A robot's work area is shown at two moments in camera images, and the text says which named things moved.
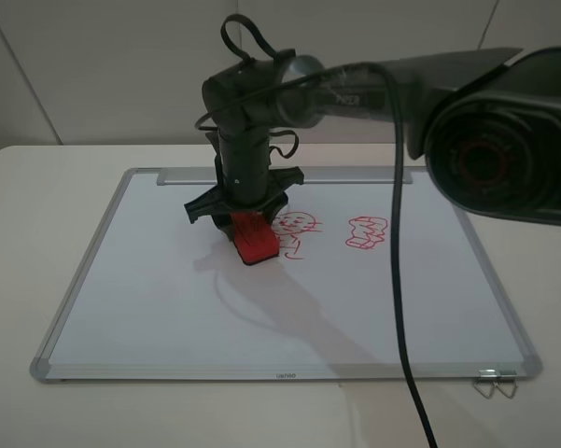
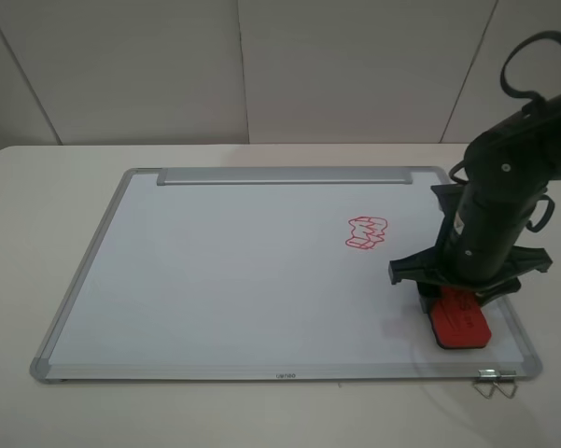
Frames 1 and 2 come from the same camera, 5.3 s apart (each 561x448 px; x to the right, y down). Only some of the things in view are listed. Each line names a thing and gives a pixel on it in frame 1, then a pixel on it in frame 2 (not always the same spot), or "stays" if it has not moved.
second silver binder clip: [507, 376] stays
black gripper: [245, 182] -> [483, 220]
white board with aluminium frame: [151, 298] stays
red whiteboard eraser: [254, 236] -> [457, 319]
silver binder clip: [486, 375] stays
